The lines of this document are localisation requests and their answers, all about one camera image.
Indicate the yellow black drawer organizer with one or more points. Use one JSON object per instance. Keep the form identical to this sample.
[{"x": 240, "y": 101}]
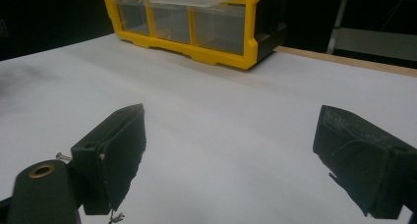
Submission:
[{"x": 250, "y": 55}]

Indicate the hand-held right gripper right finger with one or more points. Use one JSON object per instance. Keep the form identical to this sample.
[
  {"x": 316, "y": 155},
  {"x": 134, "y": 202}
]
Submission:
[{"x": 360, "y": 161}]

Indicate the white table mat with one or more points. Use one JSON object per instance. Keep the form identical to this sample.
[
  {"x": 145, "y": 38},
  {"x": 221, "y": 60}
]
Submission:
[{"x": 213, "y": 102}]

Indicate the grey metal desk frame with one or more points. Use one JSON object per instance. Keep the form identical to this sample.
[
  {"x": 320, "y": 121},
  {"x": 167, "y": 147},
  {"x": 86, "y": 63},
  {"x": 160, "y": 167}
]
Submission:
[{"x": 370, "y": 42}]

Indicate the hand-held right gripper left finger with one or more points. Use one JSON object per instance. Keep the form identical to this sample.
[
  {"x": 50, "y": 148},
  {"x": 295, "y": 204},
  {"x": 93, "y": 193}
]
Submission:
[{"x": 108, "y": 158}]

